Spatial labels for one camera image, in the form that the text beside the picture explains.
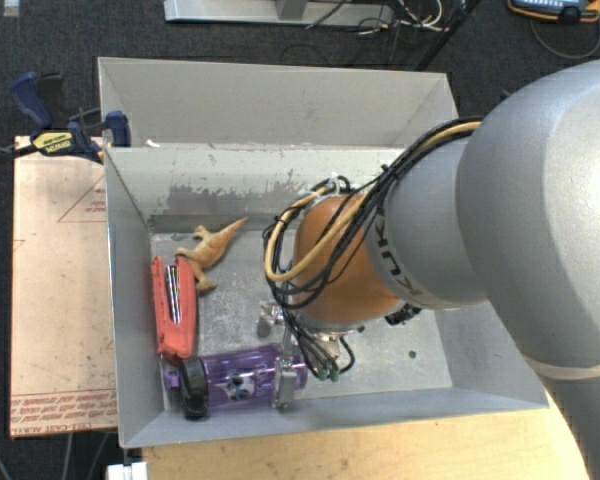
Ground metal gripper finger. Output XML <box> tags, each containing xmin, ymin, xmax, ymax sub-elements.
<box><xmin>271</xmin><ymin>355</ymin><xmax>309</xmax><ymax>411</ymax></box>
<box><xmin>256</xmin><ymin>301</ymin><xmax>285</xmax><ymax>340</ymax></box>

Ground purple clear plastic bottle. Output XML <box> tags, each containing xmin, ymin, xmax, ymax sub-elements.
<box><xmin>161</xmin><ymin>344</ymin><xmax>310</xmax><ymax>420</ymax></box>

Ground red pencil case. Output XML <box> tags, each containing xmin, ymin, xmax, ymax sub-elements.
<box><xmin>150</xmin><ymin>254</ymin><xmax>200</xmax><ymax>362</ymax></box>

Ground orange toy dinosaur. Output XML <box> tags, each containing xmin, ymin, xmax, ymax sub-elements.
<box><xmin>173</xmin><ymin>216</ymin><xmax>251</xmax><ymax>295</ymax></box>

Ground brown cardboard board, red print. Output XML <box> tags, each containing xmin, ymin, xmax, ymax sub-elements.
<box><xmin>9</xmin><ymin>135</ymin><xmax>119</xmax><ymax>439</ymax></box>

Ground grey metal bin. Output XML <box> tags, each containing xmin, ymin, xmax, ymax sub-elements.
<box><xmin>97</xmin><ymin>56</ymin><xmax>550</xmax><ymax>450</ymax></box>

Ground black cylinder on white bracket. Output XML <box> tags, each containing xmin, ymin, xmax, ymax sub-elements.
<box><xmin>383</xmin><ymin>303</ymin><xmax>424</xmax><ymax>327</ymax></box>

